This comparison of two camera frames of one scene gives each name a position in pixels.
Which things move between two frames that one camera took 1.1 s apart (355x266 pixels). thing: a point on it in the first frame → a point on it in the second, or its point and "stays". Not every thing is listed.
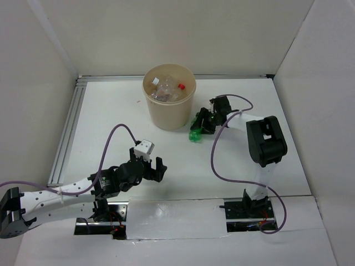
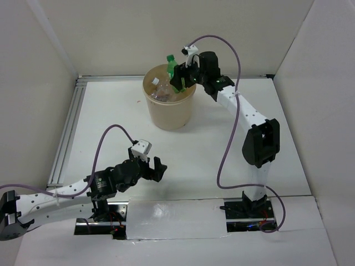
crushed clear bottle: (166, 90) stays
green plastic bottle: (194, 134) → (171, 65)
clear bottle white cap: (155, 81) stays
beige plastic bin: (170, 116) stays
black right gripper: (207, 129) → (179, 70)
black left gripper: (157, 174) stays
